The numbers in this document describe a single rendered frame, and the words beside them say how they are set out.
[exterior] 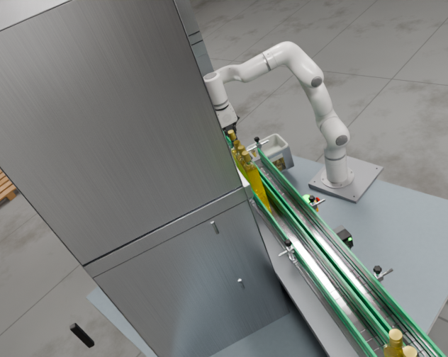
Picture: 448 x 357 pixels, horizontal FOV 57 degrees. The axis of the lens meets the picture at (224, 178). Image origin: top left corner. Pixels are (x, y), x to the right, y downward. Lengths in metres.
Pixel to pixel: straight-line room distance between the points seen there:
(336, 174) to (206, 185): 1.22
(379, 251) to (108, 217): 1.36
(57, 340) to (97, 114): 2.67
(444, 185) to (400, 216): 1.29
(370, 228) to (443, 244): 0.34
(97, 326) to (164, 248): 2.07
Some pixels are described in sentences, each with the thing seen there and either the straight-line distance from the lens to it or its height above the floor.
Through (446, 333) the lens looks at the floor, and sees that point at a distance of 2.83.
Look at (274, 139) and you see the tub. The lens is 2.62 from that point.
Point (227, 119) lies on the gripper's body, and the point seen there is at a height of 1.45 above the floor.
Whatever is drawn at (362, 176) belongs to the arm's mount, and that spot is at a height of 0.77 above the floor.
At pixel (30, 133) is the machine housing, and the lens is 1.20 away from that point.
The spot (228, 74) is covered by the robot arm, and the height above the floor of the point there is 1.63.
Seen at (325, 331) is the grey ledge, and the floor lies 1.05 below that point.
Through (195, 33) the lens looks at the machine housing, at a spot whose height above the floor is 1.56.
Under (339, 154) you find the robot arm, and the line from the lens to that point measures 2.36.
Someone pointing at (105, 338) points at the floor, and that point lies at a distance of 3.39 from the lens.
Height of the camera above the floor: 2.48
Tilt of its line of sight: 38 degrees down
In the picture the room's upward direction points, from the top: 22 degrees counter-clockwise
